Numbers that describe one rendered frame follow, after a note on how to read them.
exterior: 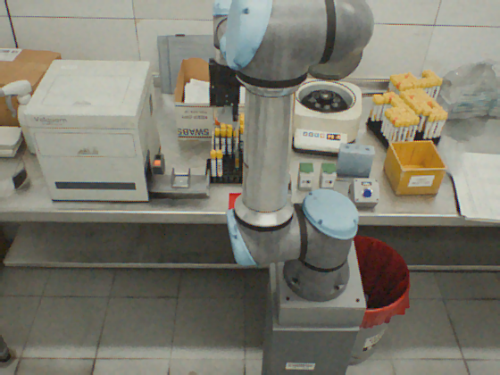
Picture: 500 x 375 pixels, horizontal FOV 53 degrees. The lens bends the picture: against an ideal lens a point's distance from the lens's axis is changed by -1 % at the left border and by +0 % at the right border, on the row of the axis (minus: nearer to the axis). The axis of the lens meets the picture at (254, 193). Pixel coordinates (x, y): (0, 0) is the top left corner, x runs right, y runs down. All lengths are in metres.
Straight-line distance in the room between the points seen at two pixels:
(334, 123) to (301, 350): 0.72
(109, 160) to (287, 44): 0.75
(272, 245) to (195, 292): 1.38
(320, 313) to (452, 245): 1.26
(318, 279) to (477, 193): 0.68
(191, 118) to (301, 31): 0.91
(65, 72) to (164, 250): 0.93
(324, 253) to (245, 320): 1.25
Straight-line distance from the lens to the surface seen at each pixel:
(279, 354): 1.28
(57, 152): 1.41
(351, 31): 0.79
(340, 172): 1.55
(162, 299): 2.32
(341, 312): 1.17
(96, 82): 1.43
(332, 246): 1.02
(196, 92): 1.80
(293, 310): 1.15
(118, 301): 2.35
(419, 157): 1.65
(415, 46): 1.97
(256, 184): 0.90
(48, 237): 2.31
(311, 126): 1.63
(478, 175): 1.69
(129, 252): 2.16
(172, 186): 1.43
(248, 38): 0.74
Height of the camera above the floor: 1.87
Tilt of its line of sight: 43 degrees down
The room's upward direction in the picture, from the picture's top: 2 degrees clockwise
